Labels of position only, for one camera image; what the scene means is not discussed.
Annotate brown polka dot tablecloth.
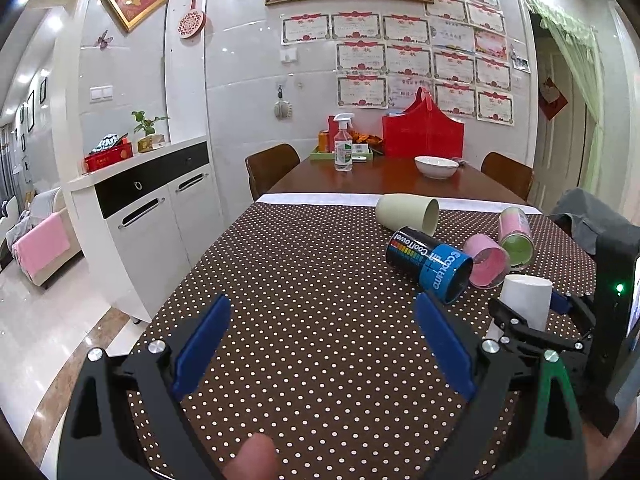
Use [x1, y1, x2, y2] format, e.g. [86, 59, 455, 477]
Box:
[127, 200, 598, 480]

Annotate clear spray bottle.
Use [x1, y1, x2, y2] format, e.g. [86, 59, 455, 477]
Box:
[334, 113, 354, 172]

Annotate sofa with pink blanket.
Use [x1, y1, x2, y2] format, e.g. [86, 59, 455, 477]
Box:
[3, 188, 81, 286]

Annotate grey jacket on chair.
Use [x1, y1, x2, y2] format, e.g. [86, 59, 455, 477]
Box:
[548, 188, 639, 259]

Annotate red diamond door decoration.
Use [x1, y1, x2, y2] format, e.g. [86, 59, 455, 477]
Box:
[538, 77, 568, 122]

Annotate white light switch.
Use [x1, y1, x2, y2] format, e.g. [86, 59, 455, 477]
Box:
[89, 86, 114, 103]

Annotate brown chair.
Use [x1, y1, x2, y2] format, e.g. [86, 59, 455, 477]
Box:
[245, 143, 300, 200]
[480, 152, 534, 200]

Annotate hanging brush on wall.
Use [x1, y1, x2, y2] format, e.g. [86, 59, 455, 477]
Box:
[273, 84, 293, 120]

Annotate red basket on cabinet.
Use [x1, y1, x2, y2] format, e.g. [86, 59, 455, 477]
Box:
[84, 133, 134, 172]

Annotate pink cup near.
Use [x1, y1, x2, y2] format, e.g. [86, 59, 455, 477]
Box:
[463, 233, 511, 289]

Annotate blue black printed cup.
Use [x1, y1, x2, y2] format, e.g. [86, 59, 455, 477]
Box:
[385, 226, 473, 304]

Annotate white ceramic bowl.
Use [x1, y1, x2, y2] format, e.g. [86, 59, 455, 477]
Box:
[414, 156, 459, 180]

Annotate pale green plastic cup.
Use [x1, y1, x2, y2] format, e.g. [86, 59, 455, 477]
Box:
[375, 193, 439, 235]

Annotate brown chair right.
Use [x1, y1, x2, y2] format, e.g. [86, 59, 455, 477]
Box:
[480, 152, 534, 200]

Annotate person's left hand fingertip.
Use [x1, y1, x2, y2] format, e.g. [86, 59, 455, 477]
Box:
[222, 434, 280, 480]

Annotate red gift bag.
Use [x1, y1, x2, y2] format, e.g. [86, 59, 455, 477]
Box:
[382, 88, 464, 159]

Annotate wall certificates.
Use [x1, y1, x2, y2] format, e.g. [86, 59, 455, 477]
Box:
[282, 0, 526, 126]

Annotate green door curtain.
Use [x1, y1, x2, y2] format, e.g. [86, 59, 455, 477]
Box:
[525, 0, 604, 194]

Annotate brown chair left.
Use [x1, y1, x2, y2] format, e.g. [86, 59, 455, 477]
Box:
[245, 143, 300, 200]

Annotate small potted plant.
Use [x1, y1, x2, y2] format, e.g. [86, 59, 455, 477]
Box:
[131, 110, 169, 153]

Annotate red paper fan ornament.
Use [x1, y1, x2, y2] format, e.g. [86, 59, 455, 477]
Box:
[178, 0, 206, 39]

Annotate white paper cup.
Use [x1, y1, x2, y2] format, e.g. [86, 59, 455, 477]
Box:
[498, 274, 553, 332]

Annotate pink cup green inside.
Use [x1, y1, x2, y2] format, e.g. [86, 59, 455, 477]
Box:
[498, 206, 535, 271]

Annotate white black sideboard cabinet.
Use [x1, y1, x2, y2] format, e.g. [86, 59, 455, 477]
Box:
[63, 136, 224, 323]

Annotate green tray with items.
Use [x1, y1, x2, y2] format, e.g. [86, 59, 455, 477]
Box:
[309, 113, 383, 162]

